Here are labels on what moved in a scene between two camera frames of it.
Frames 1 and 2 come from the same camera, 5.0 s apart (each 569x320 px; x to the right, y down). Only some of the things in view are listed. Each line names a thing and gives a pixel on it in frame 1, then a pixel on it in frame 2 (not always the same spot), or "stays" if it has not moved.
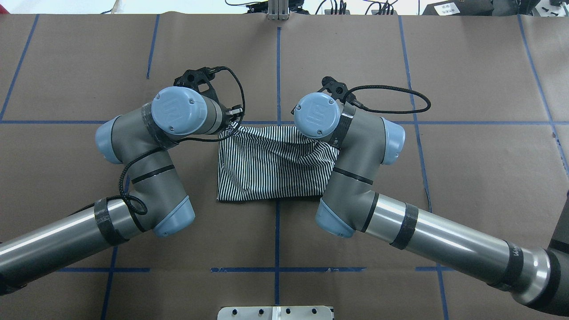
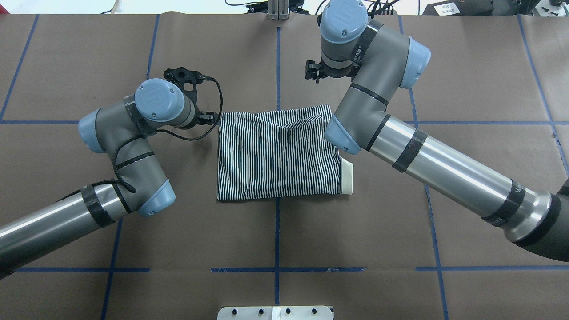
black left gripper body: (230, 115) -> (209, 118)
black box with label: (460, 8) stays
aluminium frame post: (278, 10) stays
